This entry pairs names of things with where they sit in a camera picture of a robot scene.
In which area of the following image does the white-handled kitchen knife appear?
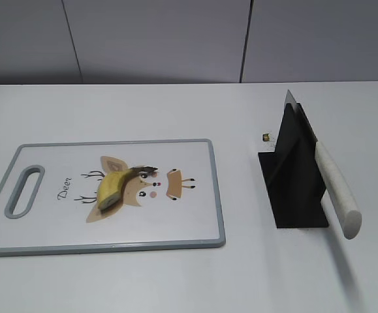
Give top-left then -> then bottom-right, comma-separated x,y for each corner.
285,91 -> 362,240

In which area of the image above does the black knife stand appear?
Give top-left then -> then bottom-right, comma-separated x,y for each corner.
258,101 -> 329,228

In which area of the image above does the yellow half banana with stem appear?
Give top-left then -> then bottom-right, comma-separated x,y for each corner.
97,166 -> 158,211

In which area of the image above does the white grey-rimmed deer cutting board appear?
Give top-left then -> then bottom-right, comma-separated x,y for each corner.
0,139 -> 225,257

